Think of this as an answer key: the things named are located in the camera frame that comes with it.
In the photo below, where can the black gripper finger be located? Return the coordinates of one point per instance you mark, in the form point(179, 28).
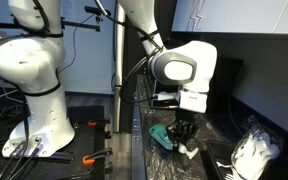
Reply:
point(176, 135)
point(191, 130)

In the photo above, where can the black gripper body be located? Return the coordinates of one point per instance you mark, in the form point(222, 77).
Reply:
point(188, 117)

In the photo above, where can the green soap pump bottle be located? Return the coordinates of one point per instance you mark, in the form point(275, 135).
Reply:
point(160, 136)

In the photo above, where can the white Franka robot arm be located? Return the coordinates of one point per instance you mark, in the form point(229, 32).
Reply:
point(34, 66)

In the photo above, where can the black plastic tray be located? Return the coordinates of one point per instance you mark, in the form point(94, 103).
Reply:
point(214, 156)

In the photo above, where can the white plastic fork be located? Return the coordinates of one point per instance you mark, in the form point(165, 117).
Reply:
point(224, 165)

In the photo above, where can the black steel microwave oven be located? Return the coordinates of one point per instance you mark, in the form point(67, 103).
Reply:
point(229, 83)

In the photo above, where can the clear bag of white cutlery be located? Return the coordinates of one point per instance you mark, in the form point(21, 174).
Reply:
point(255, 153)

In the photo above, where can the black clamp with orange tip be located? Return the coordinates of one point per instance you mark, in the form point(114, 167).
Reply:
point(99, 122)
point(95, 156)

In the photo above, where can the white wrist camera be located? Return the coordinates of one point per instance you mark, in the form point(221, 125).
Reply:
point(165, 96)

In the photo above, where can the silver metal vertical post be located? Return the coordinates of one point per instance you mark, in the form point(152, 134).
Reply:
point(119, 66)

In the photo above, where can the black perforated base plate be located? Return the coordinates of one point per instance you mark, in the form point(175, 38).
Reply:
point(84, 140)

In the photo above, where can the white wall cabinet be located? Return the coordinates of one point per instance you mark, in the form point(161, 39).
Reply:
point(237, 15)

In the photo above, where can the black stereo camera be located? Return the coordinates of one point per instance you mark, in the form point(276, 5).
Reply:
point(98, 10)

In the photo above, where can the black camera mounting bar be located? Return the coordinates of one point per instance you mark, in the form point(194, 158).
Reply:
point(80, 26)

